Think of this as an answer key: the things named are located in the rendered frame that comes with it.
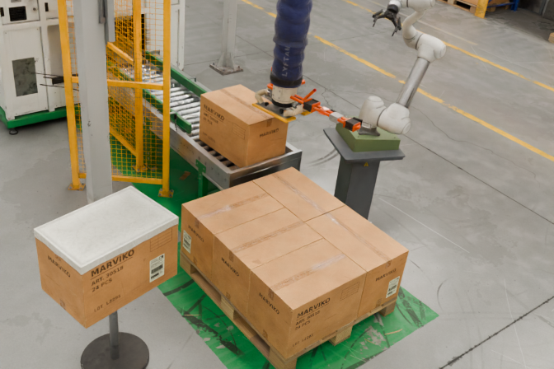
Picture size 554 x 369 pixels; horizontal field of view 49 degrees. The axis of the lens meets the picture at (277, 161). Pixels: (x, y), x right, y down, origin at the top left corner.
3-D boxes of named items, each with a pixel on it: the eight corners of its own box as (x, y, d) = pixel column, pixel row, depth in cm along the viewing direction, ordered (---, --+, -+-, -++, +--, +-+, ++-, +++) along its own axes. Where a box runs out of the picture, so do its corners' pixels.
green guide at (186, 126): (96, 67, 601) (95, 58, 597) (105, 65, 607) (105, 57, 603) (180, 136, 498) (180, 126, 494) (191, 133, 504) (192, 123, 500)
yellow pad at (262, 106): (251, 105, 437) (251, 99, 434) (261, 101, 443) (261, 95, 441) (286, 123, 418) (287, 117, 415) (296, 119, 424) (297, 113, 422)
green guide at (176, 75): (145, 58, 632) (144, 50, 627) (154, 57, 638) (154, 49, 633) (234, 122, 529) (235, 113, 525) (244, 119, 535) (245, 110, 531)
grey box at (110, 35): (96, 33, 424) (94, -10, 409) (103, 32, 427) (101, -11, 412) (109, 42, 411) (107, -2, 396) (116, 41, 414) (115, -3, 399)
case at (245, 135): (199, 138, 499) (200, 94, 479) (237, 127, 523) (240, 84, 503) (245, 171, 462) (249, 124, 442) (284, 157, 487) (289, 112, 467)
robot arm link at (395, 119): (381, 128, 470) (406, 140, 460) (374, 125, 456) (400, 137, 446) (426, 35, 461) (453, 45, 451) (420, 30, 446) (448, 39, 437)
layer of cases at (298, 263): (180, 249, 440) (181, 203, 419) (287, 208, 497) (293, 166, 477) (285, 359, 363) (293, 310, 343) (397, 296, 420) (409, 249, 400)
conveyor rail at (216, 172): (93, 81, 607) (92, 63, 597) (98, 81, 610) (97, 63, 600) (226, 195, 459) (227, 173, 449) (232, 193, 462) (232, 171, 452)
